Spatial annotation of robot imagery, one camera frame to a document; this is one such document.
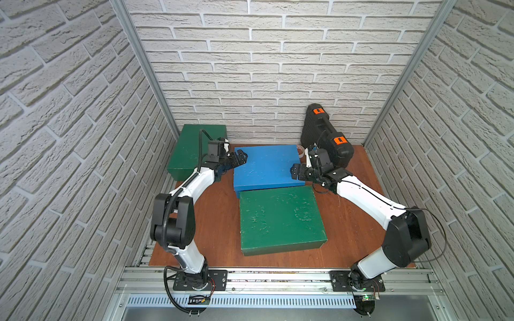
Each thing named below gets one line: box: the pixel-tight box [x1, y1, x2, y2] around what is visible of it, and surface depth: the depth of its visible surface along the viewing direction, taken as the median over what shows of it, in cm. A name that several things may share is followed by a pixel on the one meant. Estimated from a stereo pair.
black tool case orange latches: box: [300, 102, 355, 169], surface depth 89 cm
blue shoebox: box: [233, 144, 306, 199], surface depth 94 cm
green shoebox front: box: [238, 185, 329, 257], surface depth 81 cm
